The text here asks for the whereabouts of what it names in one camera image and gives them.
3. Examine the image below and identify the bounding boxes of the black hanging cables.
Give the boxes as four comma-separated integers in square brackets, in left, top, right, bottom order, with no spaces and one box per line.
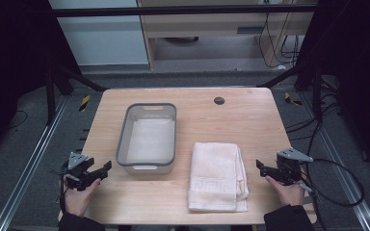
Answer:
[257,12,301,69]

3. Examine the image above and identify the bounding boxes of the black metal stand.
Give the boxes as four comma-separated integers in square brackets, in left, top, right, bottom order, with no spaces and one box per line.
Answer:
[43,60,109,127]
[255,62,325,123]

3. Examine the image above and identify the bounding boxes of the black floor cables bundle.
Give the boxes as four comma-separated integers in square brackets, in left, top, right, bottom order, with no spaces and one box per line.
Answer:
[284,76,346,142]

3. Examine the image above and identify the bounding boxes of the light wooden desk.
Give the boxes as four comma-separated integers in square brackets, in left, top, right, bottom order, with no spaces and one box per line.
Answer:
[136,0,320,70]

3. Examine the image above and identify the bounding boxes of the black floor cable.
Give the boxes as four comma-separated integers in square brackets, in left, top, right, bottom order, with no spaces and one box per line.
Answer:
[7,109,29,131]

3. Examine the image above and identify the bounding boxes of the black curtain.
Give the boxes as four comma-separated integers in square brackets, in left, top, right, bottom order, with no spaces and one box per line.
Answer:
[0,0,80,163]
[296,0,370,181]

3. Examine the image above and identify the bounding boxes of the person's left hand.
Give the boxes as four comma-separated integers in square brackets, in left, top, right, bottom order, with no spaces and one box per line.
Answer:
[63,175,102,218]

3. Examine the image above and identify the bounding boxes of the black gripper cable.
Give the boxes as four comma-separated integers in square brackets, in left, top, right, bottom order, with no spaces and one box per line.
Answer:
[298,158,366,231]

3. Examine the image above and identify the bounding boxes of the person's right hand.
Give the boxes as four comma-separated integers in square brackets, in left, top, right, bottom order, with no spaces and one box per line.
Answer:
[264,174,306,208]

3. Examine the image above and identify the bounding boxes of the white basin with grey rim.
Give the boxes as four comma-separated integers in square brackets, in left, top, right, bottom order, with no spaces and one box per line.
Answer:
[115,102,178,176]

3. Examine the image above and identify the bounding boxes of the white cabinet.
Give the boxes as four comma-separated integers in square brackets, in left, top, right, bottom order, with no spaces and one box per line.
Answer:
[47,0,151,67]

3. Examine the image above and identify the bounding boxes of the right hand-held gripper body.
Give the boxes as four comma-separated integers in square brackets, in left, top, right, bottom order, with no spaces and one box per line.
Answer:
[275,146,314,187]

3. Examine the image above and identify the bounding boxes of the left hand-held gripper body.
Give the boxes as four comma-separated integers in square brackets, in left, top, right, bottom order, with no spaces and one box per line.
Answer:
[62,151,96,193]

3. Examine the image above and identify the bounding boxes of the black horizontal frame bar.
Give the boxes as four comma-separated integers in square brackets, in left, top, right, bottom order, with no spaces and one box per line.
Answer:
[49,4,320,18]

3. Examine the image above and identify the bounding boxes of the metal floor rail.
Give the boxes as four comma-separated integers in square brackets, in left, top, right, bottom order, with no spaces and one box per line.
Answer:
[301,91,370,231]
[0,95,69,231]

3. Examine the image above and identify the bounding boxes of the yellow black tape marker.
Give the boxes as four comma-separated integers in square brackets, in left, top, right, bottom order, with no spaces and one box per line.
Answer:
[283,91,304,107]
[78,93,92,113]

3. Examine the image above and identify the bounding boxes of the folded cream towel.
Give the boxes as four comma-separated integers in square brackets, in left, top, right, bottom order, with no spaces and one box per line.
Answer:
[187,141,251,214]

